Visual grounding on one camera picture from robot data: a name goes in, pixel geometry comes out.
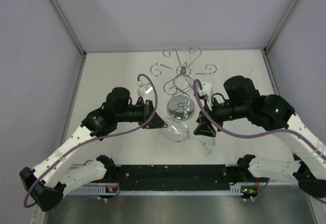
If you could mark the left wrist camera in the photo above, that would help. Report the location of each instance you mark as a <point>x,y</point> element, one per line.
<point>143,89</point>

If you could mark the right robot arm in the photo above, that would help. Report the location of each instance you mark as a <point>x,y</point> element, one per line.
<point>279,120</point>

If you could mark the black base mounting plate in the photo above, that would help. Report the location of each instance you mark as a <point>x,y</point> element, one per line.
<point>176,177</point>

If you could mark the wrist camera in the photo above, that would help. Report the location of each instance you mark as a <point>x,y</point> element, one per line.
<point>143,89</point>
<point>205,92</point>

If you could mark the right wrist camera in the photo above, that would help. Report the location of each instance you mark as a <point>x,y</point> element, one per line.
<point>205,92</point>

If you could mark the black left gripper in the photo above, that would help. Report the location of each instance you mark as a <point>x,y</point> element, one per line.
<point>156,121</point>

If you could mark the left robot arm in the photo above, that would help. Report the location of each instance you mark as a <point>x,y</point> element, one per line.
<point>48,182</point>

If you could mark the ribbed clear flute glass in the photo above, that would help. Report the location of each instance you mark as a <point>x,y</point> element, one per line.
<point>246,70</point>

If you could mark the aluminium frame rail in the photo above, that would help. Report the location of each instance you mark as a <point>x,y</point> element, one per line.
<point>282,171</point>

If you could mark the round clear wine glass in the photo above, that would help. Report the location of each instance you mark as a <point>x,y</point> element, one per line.
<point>177,131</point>

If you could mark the chrome wire glass rack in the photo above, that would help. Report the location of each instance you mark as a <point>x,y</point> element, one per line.
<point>180,106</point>

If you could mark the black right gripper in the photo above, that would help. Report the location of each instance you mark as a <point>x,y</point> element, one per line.
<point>205,127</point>

